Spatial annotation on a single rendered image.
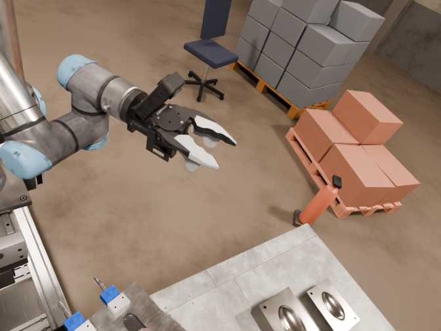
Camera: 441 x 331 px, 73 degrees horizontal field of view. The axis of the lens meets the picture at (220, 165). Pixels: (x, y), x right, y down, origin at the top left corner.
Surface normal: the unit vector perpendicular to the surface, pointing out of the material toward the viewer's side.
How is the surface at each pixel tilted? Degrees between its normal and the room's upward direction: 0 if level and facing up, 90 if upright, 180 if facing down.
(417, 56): 90
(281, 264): 0
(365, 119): 90
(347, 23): 90
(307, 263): 0
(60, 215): 0
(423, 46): 90
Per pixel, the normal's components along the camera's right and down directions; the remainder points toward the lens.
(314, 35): -0.74, 0.26
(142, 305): 0.31, -0.69
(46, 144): 0.80, -0.09
